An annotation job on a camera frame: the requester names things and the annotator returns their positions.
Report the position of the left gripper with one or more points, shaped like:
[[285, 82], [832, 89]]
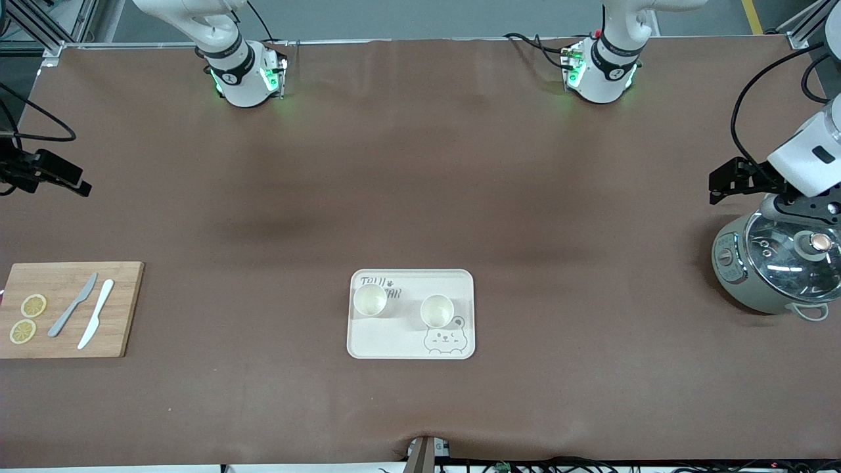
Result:
[[754, 173]]

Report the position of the white IKEA cup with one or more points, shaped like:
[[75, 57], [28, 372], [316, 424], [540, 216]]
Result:
[[370, 300], [437, 311]]

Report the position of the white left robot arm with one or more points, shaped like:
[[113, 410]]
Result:
[[604, 72]]

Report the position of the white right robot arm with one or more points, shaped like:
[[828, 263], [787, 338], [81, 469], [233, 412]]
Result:
[[230, 66]]

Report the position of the beige bear print tray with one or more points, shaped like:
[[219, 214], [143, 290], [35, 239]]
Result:
[[394, 341]]

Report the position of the glass pot lid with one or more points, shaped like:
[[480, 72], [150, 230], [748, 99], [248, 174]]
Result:
[[775, 263]]

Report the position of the grey plastic knife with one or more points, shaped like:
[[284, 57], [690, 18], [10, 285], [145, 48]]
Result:
[[82, 293]]

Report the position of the yellow lemon slice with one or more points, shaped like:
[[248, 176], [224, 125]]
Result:
[[23, 331], [33, 305]]

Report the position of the white plastic knife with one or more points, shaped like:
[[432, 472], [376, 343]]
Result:
[[98, 309]]

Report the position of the bamboo cutting board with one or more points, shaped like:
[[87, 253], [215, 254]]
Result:
[[118, 315]]

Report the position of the brown table cover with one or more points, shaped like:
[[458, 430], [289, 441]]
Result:
[[420, 164]]

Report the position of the aluminium frame profile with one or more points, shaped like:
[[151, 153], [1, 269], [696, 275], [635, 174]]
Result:
[[59, 49], [798, 41]]

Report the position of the metal table edge bracket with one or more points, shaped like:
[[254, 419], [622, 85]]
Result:
[[424, 456]]

